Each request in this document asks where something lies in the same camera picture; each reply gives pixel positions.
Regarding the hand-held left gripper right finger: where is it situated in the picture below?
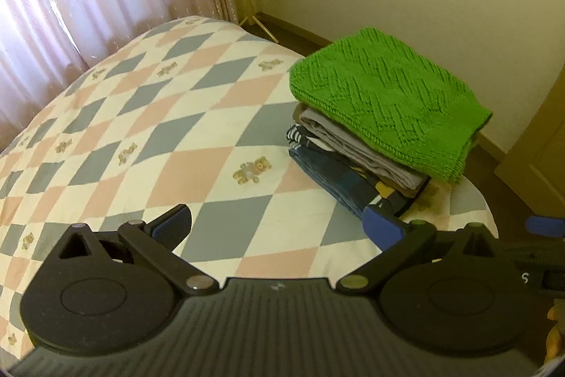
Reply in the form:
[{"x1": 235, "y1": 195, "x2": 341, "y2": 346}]
[{"x1": 336, "y1": 205, "x2": 504, "y2": 296}]

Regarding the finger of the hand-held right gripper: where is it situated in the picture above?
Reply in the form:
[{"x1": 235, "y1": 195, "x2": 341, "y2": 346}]
[{"x1": 525, "y1": 216, "x2": 565, "y2": 237}]

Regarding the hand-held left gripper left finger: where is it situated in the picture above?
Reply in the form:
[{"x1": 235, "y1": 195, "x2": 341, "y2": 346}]
[{"x1": 48, "y1": 204, "x2": 219, "y2": 296}]

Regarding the green knitted sweater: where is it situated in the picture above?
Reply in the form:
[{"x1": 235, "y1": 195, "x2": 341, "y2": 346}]
[{"x1": 289, "y1": 27, "x2": 493, "y2": 185}]

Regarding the person's right hand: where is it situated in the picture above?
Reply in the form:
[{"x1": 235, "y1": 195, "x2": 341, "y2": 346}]
[{"x1": 546, "y1": 301, "x2": 565, "y2": 364}]

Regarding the dark patterned folded garment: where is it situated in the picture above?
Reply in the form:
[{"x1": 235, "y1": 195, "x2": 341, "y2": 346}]
[{"x1": 340, "y1": 165, "x2": 425, "y2": 219}]

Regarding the wooden door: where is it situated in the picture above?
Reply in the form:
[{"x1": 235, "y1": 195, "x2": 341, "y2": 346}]
[{"x1": 493, "y1": 68, "x2": 565, "y2": 219}]

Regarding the grey folded garment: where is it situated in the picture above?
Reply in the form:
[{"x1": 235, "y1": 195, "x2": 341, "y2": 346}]
[{"x1": 299, "y1": 108, "x2": 431, "y2": 191}]

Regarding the blue denim folded garment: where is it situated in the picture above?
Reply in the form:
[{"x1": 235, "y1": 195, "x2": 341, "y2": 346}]
[{"x1": 289, "y1": 147, "x2": 376, "y2": 214}]

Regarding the diamond patterned quilt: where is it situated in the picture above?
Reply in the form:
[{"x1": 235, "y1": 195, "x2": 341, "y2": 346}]
[{"x1": 0, "y1": 16, "x2": 499, "y2": 360}]

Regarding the striped folded garment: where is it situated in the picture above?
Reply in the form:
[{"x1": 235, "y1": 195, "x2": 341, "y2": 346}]
[{"x1": 286, "y1": 124, "x2": 336, "y2": 152}]

